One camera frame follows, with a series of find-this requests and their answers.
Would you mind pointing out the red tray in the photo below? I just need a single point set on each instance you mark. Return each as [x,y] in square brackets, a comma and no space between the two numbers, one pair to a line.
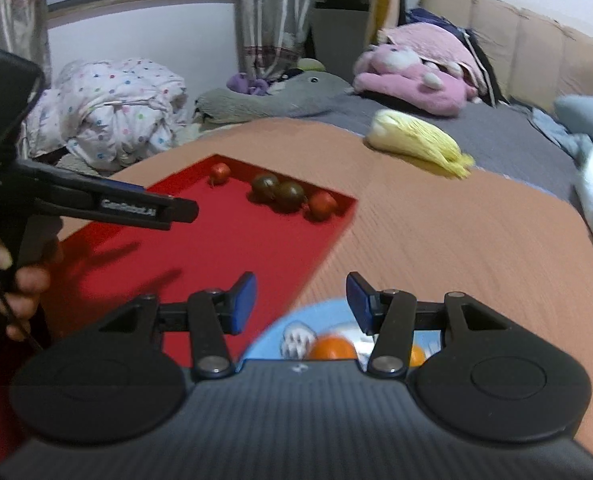
[226,245]

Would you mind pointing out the grey bin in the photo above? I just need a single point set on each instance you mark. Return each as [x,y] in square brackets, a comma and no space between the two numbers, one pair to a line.
[339,35]

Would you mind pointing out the grey bed sheet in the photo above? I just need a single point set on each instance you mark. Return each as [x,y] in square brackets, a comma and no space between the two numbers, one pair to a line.
[501,140]

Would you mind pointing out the orange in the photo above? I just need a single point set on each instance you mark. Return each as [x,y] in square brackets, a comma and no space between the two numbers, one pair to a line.
[416,356]
[332,348]

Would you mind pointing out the green plush toy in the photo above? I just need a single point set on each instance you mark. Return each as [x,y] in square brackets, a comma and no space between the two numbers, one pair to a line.
[310,64]

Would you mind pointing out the light blue plate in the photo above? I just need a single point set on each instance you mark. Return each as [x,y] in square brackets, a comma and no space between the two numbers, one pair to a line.
[321,317]

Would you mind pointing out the yellow garment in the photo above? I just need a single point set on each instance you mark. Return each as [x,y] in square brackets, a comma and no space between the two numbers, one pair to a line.
[389,5]

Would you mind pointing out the pink plush toy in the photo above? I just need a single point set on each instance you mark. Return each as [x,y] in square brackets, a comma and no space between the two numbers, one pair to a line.
[406,85]

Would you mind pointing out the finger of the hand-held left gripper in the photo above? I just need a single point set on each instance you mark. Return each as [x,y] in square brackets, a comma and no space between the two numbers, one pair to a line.
[141,210]
[76,177]

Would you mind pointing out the patterned curtain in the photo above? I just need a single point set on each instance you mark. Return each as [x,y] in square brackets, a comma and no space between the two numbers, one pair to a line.
[11,15]
[274,15]

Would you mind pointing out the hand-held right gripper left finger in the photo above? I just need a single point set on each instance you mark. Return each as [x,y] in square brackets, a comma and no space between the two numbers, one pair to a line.
[244,305]

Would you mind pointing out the beige padded headboard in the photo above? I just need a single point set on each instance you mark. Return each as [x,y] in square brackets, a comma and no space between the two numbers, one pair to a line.
[531,45]

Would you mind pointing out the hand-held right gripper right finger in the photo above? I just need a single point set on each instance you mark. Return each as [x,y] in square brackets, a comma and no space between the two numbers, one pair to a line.
[359,305]

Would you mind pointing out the dark blue clothes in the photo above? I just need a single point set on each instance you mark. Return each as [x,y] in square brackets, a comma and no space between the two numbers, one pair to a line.
[436,20]

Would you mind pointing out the grey plush shark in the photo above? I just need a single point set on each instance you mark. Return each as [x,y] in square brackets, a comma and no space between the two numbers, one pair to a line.
[296,92]

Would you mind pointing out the polka-dot white quilt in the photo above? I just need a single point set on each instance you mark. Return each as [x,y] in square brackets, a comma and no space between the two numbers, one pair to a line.
[116,110]

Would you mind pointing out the dark brown round fruit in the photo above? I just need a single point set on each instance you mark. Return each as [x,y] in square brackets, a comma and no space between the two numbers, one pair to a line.
[264,186]
[290,195]

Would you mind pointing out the person's left hand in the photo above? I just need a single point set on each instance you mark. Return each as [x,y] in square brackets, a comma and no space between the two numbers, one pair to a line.
[31,280]

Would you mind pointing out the napa cabbage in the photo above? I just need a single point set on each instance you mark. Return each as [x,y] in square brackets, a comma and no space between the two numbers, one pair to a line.
[411,137]

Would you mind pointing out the purple plush toy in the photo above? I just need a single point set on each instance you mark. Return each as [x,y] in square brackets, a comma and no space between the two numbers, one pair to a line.
[244,84]

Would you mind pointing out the small red tomato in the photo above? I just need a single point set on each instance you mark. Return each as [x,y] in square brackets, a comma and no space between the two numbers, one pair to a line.
[322,205]
[220,173]

